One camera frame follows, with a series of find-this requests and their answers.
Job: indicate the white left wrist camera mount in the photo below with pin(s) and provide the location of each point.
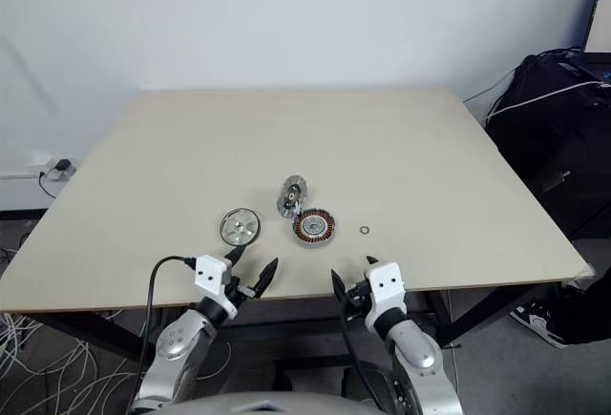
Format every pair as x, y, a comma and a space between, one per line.
211, 275

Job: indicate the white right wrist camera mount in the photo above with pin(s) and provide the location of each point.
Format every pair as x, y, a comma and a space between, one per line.
385, 284

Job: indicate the shiny silver motor bell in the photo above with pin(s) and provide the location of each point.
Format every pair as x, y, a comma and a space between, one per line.
241, 228

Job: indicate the black white sneaker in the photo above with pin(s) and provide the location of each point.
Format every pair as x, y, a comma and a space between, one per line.
537, 322

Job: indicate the copper wound motor stator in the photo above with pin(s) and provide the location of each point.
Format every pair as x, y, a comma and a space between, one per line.
313, 230

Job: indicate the clear tape piece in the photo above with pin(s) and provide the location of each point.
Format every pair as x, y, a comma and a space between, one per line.
584, 274

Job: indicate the grey finned motor housing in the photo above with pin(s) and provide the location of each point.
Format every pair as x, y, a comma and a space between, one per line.
289, 195

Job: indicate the black power adapter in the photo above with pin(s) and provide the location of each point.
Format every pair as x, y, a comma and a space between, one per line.
61, 165

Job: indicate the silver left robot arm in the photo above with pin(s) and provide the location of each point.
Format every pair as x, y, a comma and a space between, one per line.
172, 338

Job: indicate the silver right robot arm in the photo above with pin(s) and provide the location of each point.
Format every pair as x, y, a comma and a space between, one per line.
415, 343

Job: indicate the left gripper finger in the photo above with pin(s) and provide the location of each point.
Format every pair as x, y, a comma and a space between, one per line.
236, 255
266, 279

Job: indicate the laptop screen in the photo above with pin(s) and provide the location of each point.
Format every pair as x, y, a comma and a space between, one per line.
601, 19

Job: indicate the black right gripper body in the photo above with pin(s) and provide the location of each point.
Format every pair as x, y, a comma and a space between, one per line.
355, 298

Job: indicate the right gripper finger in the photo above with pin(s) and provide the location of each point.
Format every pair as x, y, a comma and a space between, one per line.
339, 287
370, 261

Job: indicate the black bag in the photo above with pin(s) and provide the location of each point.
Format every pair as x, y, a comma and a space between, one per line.
549, 148

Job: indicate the black metal table frame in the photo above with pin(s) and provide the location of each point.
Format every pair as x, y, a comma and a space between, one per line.
281, 326

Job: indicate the wall power socket plug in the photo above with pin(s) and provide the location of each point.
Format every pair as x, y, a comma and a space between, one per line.
43, 163

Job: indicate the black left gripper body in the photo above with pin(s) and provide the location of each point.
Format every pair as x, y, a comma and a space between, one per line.
243, 292

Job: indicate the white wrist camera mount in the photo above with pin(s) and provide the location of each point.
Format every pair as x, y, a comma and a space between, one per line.
211, 275
385, 284

